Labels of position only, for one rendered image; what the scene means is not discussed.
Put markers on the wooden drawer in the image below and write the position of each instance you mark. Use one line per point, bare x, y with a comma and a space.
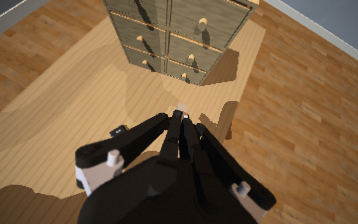
221, 17
192, 53
150, 61
149, 37
154, 11
187, 73

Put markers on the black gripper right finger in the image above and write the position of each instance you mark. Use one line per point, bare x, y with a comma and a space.
255, 197

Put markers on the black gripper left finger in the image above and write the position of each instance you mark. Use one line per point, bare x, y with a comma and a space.
98, 162

